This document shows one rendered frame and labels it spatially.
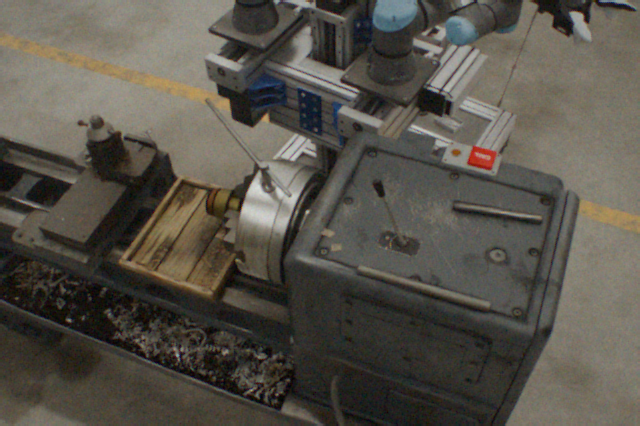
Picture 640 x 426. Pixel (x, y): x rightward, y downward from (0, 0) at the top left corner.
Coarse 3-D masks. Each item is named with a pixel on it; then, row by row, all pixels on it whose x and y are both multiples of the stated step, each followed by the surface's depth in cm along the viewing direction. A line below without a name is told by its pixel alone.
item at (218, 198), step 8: (216, 192) 177; (224, 192) 176; (232, 192) 176; (208, 200) 176; (216, 200) 175; (224, 200) 174; (232, 200) 175; (240, 200) 175; (208, 208) 177; (216, 208) 175; (224, 208) 174; (232, 208) 175; (240, 208) 180; (216, 216) 177
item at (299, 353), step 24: (312, 360) 181; (336, 360) 173; (312, 384) 192; (360, 384) 181; (384, 384) 175; (408, 384) 168; (360, 408) 193; (384, 408) 187; (408, 408) 179; (432, 408) 172; (456, 408) 170; (480, 408) 164
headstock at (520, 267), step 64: (448, 192) 156; (512, 192) 156; (320, 256) 146; (384, 256) 145; (448, 256) 145; (512, 256) 144; (320, 320) 161; (384, 320) 150; (448, 320) 139; (512, 320) 135; (448, 384) 163; (512, 384) 152
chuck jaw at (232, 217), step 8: (224, 216) 172; (232, 216) 172; (224, 224) 175; (232, 224) 170; (232, 232) 168; (224, 240) 166; (232, 240) 166; (224, 248) 169; (232, 248) 167; (240, 256) 166
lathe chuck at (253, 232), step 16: (272, 160) 168; (288, 160) 171; (256, 176) 163; (288, 176) 163; (256, 192) 161; (272, 192) 160; (256, 208) 160; (272, 208) 159; (240, 224) 161; (256, 224) 160; (272, 224) 158; (240, 240) 162; (256, 240) 160; (256, 256) 162; (256, 272) 167
